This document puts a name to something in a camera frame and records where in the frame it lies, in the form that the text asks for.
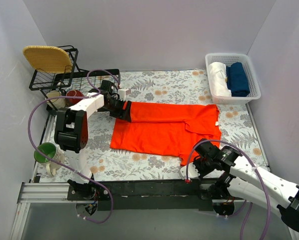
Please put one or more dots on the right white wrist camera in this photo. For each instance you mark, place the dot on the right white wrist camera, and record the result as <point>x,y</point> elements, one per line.
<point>188,173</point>

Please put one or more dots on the woven yellow plate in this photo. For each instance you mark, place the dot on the woven yellow plate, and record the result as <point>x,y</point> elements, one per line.
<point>49,59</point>

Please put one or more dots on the red mug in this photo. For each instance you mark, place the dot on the red mug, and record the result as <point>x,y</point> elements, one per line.
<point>73,100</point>

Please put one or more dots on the rolled white t shirt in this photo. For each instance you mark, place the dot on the rolled white t shirt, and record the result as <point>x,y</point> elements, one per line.
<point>218,73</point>

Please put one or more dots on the aluminium frame rail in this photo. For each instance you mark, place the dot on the aluminium frame rail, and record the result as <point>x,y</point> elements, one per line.
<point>45,213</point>

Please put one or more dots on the floral table mat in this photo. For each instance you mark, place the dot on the floral table mat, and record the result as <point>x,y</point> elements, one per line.
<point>169,87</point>

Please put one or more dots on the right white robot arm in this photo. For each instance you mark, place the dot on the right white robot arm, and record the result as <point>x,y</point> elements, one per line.
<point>242,179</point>

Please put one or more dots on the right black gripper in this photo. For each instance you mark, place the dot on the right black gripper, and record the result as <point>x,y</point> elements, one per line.
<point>199,163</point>

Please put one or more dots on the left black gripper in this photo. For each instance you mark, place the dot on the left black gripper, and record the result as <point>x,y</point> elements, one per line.
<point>124,110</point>

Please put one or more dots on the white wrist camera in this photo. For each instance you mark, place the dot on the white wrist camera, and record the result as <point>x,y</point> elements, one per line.
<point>123,92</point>
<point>188,173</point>

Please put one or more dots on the cream mug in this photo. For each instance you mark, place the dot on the cream mug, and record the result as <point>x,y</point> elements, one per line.
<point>55,101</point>

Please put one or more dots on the rolled blue t shirt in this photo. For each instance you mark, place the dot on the rolled blue t shirt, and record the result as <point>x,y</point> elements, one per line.
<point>237,81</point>

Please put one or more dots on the orange t shirt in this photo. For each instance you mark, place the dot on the orange t shirt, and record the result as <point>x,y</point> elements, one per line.
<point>167,129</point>

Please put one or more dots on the white plastic basket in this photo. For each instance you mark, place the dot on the white plastic basket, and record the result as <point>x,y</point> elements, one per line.
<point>229,59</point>

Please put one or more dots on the green floral mug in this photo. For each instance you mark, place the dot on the green floral mug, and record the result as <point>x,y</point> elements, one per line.
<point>54,153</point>

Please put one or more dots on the black wire dish rack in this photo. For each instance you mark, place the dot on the black wire dish rack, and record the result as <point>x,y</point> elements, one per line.
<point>46,82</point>

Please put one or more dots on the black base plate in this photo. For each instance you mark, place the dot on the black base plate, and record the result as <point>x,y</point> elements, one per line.
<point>173,194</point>

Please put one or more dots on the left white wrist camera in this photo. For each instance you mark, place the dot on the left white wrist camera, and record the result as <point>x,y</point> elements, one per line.
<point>123,92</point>

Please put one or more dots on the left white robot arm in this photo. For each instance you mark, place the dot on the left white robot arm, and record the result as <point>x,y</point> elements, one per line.
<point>72,131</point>

